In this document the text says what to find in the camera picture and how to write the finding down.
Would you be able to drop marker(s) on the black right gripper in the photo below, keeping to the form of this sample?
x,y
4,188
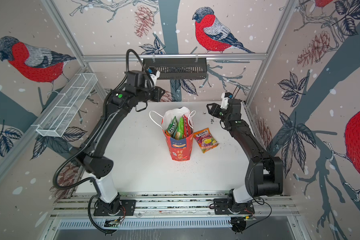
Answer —
x,y
217,109

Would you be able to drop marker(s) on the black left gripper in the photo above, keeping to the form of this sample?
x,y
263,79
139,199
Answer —
x,y
157,90

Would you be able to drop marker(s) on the orange candy snack packet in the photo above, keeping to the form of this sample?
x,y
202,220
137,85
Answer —
x,y
205,140

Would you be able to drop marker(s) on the green yellow candy packet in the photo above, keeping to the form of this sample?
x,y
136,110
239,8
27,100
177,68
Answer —
x,y
170,131

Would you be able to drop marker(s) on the red paper gift bag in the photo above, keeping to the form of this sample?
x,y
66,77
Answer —
x,y
180,150

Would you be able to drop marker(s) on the green chips bag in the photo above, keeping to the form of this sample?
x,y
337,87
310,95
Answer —
x,y
179,134

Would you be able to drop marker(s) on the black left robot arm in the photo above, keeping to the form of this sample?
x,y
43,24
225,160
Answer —
x,y
139,87

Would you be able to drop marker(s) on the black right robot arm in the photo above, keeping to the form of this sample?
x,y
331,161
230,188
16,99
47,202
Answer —
x,y
264,176

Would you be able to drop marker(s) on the red snack bag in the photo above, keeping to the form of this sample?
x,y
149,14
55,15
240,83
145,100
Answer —
x,y
188,130

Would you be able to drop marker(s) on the black hanging basket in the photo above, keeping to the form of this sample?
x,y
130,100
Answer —
x,y
178,69

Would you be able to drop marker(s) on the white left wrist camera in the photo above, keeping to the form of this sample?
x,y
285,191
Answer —
x,y
154,73

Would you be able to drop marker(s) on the horizontal aluminium frame bar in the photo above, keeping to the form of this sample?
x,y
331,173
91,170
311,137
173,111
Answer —
x,y
230,57

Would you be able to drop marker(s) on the white wire mesh shelf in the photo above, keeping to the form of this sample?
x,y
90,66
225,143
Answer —
x,y
59,118

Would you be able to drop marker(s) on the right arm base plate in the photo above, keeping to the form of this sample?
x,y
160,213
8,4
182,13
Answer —
x,y
227,207

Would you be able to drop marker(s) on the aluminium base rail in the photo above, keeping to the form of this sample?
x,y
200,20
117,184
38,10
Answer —
x,y
192,211

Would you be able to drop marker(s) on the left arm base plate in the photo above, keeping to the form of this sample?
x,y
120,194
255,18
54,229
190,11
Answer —
x,y
116,208

